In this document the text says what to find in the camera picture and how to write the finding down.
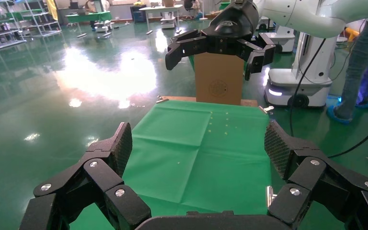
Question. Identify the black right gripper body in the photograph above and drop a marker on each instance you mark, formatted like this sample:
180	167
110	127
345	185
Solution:
234	25

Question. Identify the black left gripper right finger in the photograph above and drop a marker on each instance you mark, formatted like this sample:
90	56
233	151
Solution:
330	193

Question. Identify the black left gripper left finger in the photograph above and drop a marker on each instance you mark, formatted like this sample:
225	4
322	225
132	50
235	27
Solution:
76	203

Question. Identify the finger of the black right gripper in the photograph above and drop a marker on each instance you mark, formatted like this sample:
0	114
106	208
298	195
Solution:
187	46
261	54

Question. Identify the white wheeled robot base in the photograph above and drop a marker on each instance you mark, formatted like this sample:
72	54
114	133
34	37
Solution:
311	85

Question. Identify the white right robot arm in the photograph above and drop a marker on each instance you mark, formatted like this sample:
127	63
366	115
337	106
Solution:
298	16

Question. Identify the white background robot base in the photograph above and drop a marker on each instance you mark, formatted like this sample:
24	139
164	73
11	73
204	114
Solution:
282	39

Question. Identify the cardboard box with round logo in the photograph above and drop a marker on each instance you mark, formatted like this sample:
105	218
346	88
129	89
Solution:
219	79

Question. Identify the white background table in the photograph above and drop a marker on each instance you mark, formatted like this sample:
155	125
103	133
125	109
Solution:
161	8

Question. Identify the silver metal table clamp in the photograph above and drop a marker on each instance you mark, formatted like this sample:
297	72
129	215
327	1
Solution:
267	110
270	195
162	99

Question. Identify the person in blue jeans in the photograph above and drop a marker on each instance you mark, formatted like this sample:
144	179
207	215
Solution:
358	70

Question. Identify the green covered table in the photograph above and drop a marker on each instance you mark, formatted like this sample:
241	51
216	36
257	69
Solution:
88	16

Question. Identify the green table cloth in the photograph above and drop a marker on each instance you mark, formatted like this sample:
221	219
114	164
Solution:
196	158

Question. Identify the grey storage shelf rack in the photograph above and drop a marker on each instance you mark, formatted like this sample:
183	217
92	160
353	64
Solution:
42	22
0	28

